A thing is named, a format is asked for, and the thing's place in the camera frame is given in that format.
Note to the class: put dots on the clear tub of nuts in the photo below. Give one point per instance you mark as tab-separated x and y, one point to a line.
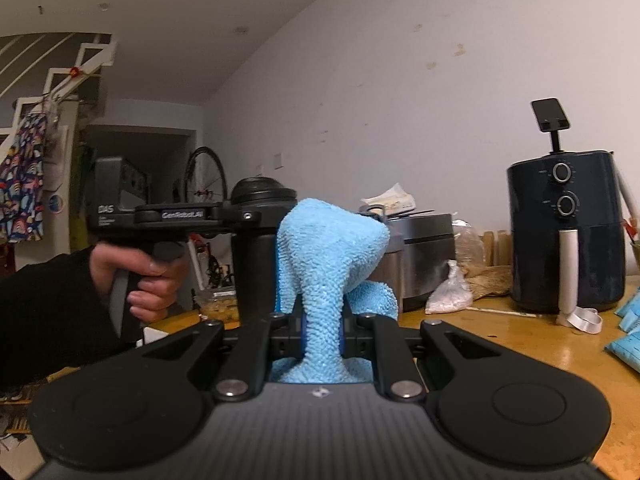
220	305

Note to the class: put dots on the colourful printed cloth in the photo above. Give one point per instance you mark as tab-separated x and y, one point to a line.
25	180

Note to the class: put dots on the blue wet wipe packet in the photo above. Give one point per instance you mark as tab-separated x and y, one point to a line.
631	312
625	352

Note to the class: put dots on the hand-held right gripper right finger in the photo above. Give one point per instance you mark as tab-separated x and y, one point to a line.
345	335

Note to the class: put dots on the wooden chair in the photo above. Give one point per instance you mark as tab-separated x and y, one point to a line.
500	247

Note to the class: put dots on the black gradient water bottle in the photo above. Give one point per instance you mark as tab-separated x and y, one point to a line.
255	280

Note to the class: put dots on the thin white stick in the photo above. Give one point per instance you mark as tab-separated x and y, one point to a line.
500	311

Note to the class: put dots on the blue microfiber cloth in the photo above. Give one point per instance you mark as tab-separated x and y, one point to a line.
325	260

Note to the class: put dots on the person's left hand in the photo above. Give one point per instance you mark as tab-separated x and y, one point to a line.
150	290

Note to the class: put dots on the bicycle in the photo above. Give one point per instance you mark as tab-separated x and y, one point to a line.
192	175

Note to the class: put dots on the bag of white grains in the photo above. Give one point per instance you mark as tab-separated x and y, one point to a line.
450	295

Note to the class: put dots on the grey rice cooker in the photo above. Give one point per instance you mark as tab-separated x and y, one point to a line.
425	250

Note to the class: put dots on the white staircase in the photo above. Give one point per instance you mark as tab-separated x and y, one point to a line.
55	75

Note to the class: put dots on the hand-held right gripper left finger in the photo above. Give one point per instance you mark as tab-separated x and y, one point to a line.
302	332

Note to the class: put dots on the white paper roll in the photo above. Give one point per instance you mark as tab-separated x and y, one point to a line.
627	200

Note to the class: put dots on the white tissue pack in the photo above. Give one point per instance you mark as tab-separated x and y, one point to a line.
390	200

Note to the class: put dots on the black phone stand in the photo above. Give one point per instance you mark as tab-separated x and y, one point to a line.
549	115

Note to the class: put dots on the dark blue air fryer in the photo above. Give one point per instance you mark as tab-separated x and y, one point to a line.
595	260

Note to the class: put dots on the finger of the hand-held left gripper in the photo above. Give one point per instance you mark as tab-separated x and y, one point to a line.
245	222

